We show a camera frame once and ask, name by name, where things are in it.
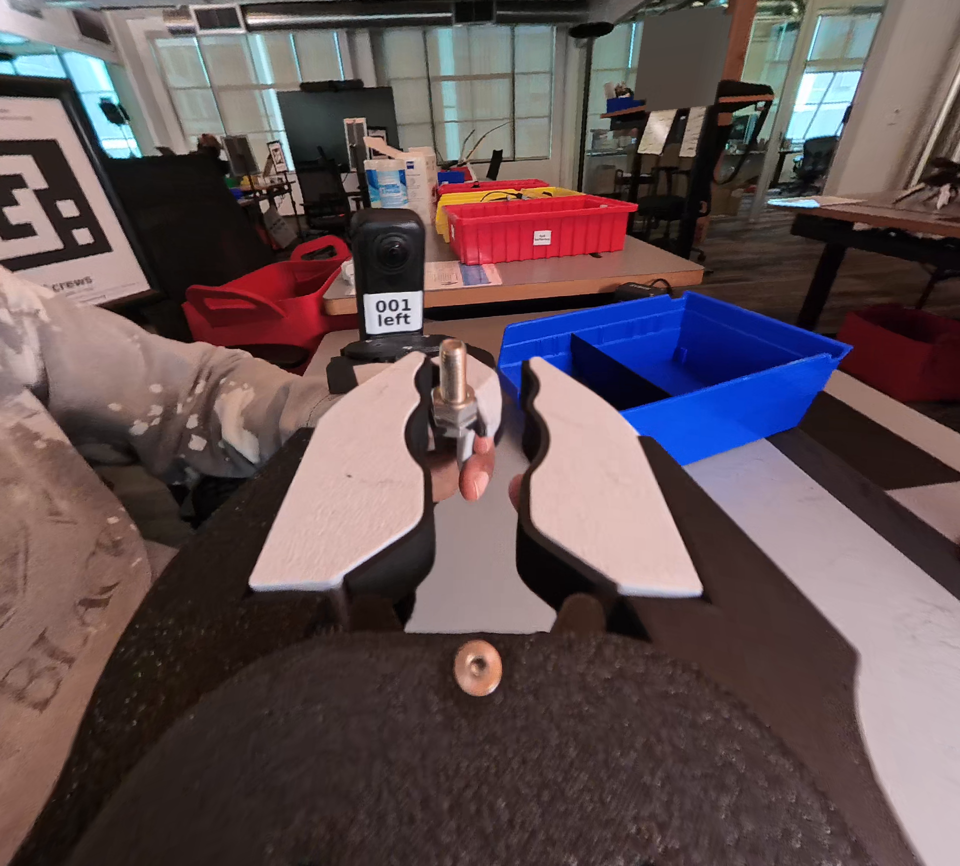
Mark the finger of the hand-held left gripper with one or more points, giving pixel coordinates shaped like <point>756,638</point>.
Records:
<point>487,393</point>
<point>379,375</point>

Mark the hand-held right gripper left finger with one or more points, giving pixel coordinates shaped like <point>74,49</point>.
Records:
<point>352,483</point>

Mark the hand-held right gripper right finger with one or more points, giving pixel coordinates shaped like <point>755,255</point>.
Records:
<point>607,498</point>

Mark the blue plastic bin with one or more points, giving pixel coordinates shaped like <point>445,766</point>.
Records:
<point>750,423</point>

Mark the person's left forearm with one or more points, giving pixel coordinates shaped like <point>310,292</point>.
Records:
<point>150,401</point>

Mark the person's left hand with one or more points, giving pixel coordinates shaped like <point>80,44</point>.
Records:
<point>480,468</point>

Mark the person's right hand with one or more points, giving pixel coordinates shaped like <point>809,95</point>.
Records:
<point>515,491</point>

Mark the wipes canister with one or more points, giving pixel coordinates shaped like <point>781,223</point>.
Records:
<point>386,187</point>

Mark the printed colour leaflet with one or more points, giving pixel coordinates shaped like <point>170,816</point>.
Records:
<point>465,275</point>

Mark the white cardboard box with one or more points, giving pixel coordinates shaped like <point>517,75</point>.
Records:
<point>421,183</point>

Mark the small blue bin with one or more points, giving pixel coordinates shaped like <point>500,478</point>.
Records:
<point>452,176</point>

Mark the red storage tray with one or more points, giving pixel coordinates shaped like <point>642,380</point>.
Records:
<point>487,185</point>

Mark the black bin divider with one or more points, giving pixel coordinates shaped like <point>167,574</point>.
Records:
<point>615,371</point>

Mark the red tote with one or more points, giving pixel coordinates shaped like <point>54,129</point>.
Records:
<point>255,311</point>

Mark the red plastic storage bin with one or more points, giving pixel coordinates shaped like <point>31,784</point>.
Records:
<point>525,236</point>

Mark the black power adapter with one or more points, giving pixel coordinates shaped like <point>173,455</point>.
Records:
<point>637,292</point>

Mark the black office chair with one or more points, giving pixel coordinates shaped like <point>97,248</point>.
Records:
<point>187,221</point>
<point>814,161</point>

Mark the black standing desk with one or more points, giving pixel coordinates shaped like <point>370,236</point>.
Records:
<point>701,191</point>

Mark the black floor lamp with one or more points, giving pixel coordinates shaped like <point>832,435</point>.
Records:
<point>590,30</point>

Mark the black framed marker sign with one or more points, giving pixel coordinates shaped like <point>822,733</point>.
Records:
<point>75,258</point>

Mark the red floor bin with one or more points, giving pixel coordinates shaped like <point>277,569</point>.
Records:
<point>900,356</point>

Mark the spare black gripper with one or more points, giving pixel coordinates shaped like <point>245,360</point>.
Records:
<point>941,187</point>

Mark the black wall monitor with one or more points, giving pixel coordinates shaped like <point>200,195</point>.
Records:
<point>315,123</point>

